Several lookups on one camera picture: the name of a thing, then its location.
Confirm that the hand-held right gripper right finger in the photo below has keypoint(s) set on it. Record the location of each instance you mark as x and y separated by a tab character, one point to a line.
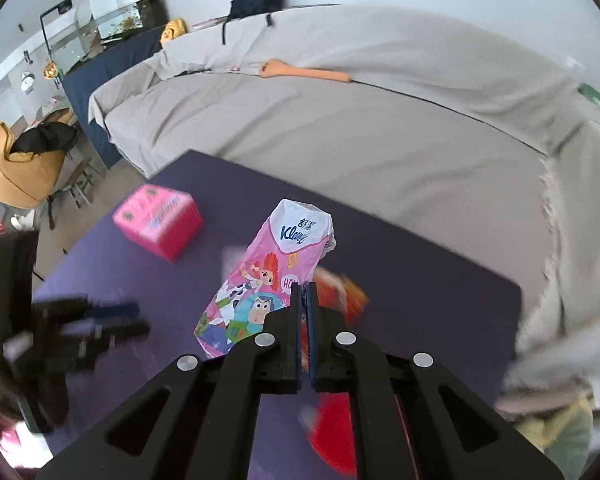
311	350

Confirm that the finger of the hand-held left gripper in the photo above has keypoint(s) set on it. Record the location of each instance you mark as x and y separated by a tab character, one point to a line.
125	332
117	309

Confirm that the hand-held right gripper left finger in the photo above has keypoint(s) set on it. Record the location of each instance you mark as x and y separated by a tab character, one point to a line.
295	345

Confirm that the red orange snack packet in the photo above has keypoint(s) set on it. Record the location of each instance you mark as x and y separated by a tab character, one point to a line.
342	297

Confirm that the pink cartoon tissue pack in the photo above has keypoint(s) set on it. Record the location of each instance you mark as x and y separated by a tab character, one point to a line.
260	285

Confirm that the yellow green trash bin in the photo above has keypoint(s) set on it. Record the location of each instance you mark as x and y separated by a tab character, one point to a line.
560	435

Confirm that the red round plastic lid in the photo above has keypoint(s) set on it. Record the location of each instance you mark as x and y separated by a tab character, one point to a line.
335	435

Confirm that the pink tissue box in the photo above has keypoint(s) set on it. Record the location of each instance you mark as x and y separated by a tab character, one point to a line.
157	220

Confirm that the wooden stool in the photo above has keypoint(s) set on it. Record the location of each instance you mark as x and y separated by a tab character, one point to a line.
75	190

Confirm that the orange bean bag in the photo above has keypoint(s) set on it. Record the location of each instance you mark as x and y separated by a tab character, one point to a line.
22	175

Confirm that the black cloth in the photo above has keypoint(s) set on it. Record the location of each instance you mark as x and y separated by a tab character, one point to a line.
45	137

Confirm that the grey sofa cover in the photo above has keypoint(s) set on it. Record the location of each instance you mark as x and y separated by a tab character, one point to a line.
355	140

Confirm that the navy blue sofa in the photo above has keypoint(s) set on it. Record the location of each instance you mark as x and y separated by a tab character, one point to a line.
97	90

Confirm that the orange hanging ornament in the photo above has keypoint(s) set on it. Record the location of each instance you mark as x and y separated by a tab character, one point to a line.
51	70

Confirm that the yellow plush toy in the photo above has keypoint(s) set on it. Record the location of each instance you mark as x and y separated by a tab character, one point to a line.
174	32

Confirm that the glass fish tank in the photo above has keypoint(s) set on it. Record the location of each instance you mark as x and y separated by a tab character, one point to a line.
95	20

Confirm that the green white box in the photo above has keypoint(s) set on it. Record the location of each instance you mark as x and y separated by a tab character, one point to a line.
595	96

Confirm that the round wall clock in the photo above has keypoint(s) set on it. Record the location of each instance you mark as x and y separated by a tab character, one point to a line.
28	82

